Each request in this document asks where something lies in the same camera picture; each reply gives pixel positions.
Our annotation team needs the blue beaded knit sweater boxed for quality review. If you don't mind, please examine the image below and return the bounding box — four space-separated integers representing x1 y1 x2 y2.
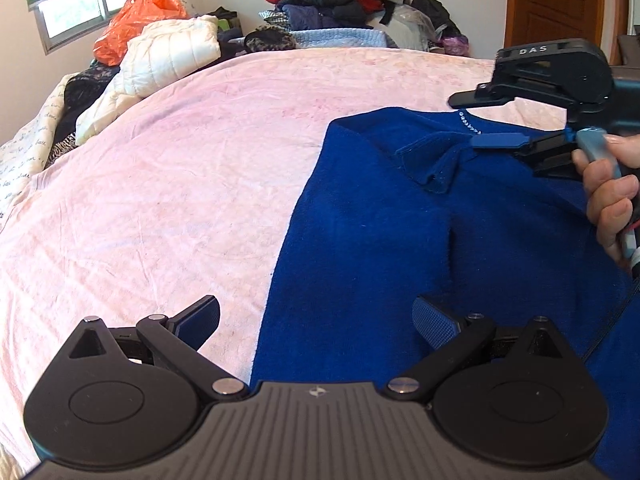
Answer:
252 108 639 479

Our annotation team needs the person's right hand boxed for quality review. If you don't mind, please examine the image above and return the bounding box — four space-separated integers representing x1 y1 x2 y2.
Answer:
572 150 639 270

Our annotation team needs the brown wooden door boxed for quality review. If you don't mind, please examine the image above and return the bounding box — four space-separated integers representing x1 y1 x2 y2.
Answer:
504 0 629 65

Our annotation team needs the purple garment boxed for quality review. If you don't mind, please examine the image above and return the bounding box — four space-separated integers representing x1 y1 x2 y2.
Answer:
440 35 471 58

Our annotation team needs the black bag on pile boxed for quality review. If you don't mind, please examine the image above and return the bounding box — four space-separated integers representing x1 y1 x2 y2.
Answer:
410 0 462 40

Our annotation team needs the pink bed blanket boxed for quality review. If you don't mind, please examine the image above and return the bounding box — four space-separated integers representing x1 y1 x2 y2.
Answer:
1 48 492 470

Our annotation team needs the clear plastic bag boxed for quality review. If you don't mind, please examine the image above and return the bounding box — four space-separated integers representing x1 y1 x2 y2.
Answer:
367 3 438 52

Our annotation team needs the light blue knit garment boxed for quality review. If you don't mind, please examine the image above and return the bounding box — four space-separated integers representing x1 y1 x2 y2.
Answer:
290 28 397 49

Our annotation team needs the leopard print dark garment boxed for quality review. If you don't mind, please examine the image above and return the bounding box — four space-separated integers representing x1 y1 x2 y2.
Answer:
244 26 297 53

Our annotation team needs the black patterned garment at edge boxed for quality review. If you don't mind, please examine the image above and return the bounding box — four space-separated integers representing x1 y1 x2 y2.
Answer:
44 60 119 168

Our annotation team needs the white quilted jacket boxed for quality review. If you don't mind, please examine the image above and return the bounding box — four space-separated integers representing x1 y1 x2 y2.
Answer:
75 14 221 145

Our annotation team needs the black green bag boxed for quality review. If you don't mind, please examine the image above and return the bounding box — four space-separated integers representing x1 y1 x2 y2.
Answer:
208 6 242 32

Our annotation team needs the orange plastic bag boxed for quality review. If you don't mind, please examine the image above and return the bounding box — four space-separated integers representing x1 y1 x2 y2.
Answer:
93 0 189 66

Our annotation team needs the window with grey frame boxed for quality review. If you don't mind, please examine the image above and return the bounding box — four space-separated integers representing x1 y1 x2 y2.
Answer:
28 0 127 53

